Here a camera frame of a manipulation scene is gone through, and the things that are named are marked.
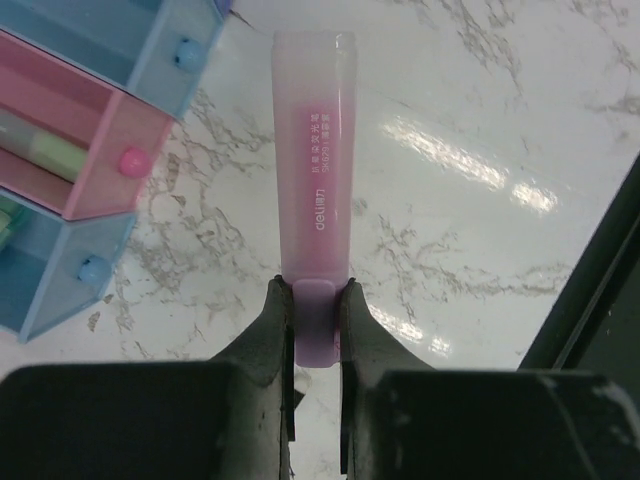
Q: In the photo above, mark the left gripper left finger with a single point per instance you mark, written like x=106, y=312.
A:
x=228, y=417

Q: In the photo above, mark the pink highlighter pen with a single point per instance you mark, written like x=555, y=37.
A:
x=314, y=105

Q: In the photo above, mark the light blue drawer box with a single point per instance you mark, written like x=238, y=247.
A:
x=52, y=268

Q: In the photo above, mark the green highlighter pen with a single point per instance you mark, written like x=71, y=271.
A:
x=41, y=148

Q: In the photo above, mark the pink drawer box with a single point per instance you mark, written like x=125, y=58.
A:
x=70, y=141

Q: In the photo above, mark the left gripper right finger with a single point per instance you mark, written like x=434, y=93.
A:
x=402, y=419

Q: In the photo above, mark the teal blue drawer box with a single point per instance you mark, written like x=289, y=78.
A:
x=154, y=50

